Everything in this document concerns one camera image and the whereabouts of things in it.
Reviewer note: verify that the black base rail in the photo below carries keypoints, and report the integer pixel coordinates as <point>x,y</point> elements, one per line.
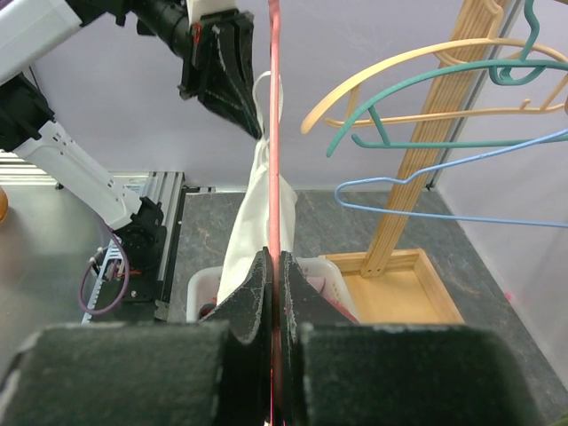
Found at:
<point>151,266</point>

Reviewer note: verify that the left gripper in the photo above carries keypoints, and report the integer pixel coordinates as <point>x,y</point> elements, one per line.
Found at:
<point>218,70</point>

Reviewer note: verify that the pink wire hanger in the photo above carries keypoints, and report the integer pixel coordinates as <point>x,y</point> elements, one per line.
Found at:
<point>274,210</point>

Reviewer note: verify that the mauve pink tank top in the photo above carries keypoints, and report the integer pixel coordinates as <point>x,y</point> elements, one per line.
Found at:
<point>321,286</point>

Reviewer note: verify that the slotted cable duct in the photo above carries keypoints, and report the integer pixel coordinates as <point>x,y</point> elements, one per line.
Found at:
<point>102,285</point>

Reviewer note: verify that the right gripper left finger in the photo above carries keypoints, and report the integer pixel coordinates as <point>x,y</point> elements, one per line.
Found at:
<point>212,372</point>

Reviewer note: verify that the teal plastic hanger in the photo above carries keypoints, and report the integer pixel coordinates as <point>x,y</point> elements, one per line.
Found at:
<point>476,47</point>

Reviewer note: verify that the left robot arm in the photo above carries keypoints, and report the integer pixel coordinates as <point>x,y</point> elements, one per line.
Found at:
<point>29,128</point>

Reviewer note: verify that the white plastic basket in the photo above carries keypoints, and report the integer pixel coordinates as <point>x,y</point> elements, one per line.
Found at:
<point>203,286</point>

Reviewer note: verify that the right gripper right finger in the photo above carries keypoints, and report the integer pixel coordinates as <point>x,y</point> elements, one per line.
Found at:
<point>336,372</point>

